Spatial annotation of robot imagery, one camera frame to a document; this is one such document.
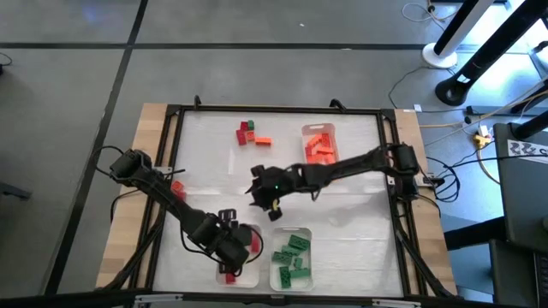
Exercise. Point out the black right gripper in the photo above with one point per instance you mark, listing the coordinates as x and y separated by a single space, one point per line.
280 181

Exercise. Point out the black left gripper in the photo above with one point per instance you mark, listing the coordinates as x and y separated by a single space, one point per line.
235 246

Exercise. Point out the red toy brick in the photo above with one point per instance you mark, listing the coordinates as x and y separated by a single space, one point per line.
255 244
230 278

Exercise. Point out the orange large brick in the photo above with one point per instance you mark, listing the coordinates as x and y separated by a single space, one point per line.
263 140

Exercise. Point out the orange small brick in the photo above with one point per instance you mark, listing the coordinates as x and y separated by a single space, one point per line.
176 185
250 136

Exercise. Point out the red large brick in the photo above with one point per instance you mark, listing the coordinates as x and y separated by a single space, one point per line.
242 138

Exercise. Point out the green toy brick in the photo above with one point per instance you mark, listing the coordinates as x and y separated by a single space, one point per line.
285 277
282 258
300 272

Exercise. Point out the red small brick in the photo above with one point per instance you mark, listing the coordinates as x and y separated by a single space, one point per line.
244 126
182 196

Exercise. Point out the green two-by-two brick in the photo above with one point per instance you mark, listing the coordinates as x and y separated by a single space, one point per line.
251 124

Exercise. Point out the orange toy brick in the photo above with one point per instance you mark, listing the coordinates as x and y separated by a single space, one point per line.
319 159
314 140
309 150
326 139
325 150

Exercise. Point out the green two-by-four brick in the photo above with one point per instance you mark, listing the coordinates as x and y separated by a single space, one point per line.
299 242

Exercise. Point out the green small brick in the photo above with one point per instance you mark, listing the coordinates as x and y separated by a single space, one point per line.
298 262

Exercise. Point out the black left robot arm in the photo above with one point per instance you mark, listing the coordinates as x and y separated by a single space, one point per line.
180 209

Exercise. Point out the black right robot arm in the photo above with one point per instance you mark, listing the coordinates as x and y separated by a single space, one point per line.
351 164

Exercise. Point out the white translucent plastic bin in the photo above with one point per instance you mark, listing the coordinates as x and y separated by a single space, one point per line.
252 274
276 239
308 128

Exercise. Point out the white translucent table mat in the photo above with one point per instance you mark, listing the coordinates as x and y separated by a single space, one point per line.
205 149

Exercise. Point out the black table clamp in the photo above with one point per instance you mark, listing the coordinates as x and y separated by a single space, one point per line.
198 102
338 104

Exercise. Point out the small grey connector box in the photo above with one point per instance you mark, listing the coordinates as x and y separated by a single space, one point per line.
428 181

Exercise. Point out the small white floor box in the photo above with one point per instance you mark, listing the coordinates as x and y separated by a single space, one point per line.
418 108

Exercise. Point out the black floor stand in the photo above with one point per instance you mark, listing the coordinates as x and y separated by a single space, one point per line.
454 92

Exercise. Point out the black desk leg bar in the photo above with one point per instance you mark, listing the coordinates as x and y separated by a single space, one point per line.
471 234

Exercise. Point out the black chair leg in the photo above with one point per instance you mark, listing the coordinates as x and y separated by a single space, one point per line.
15 191

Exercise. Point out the white round floor stand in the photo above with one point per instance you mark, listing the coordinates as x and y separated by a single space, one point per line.
439 55

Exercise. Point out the yellow power plug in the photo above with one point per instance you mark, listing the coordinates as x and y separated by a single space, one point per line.
480 140

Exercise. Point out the white power adapter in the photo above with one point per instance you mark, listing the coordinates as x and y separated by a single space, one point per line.
484 129

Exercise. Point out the dark grey desk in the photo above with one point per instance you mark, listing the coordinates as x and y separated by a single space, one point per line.
522 201

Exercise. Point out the white marker paper sheet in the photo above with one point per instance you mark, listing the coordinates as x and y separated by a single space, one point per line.
526 149

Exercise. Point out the dark grey cabinet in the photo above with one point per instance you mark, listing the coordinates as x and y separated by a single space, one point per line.
518 278

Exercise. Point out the black slanted pole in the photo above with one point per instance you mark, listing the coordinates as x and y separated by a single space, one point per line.
531 126

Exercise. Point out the black aluminium table frame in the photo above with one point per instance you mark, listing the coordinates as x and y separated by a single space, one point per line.
278 109

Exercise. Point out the silver crossbar bracket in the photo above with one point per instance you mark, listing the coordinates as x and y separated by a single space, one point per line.
396 303
158 299

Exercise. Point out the silver metal bracket plate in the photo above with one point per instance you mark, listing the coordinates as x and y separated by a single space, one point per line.
164 170

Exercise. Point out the black frame crossbar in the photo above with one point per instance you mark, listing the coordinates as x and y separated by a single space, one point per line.
85 300

